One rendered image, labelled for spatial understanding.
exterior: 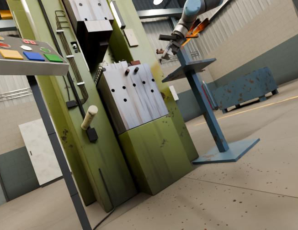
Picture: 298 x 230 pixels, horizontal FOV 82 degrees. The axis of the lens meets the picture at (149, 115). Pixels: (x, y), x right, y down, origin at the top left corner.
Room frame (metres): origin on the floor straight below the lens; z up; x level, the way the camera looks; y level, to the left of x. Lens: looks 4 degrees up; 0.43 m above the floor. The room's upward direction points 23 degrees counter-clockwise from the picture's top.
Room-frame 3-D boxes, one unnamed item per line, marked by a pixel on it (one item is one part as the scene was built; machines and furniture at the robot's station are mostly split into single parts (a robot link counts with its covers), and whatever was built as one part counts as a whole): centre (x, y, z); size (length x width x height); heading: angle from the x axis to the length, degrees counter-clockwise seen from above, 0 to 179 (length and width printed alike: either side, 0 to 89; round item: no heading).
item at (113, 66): (1.47, 0.19, 0.96); 0.42 x 0.20 x 0.09; 29
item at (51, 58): (0.95, 0.38, 1.01); 0.07 x 0.05 x 0.07; 144
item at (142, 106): (1.51, 0.15, 0.69); 0.56 x 0.38 x 0.45; 29
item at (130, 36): (1.55, -0.12, 1.27); 0.09 x 0.02 x 0.17; 119
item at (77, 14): (1.49, 0.15, 1.56); 0.42 x 0.39 x 0.40; 29
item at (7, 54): (0.79, 0.50, 1.01); 0.07 x 0.05 x 0.07; 144
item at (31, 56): (0.87, 0.44, 1.01); 0.07 x 0.05 x 0.07; 144
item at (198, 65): (1.45, -0.46, 0.75); 0.40 x 0.30 x 0.02; 125
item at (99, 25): (1.47, 0.19, 1.32); 0.42 x 0.20 x 0.10; 29
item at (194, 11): (1.00, -0.49, 0.98); 0.12 x 0.12 x 0.09; 87
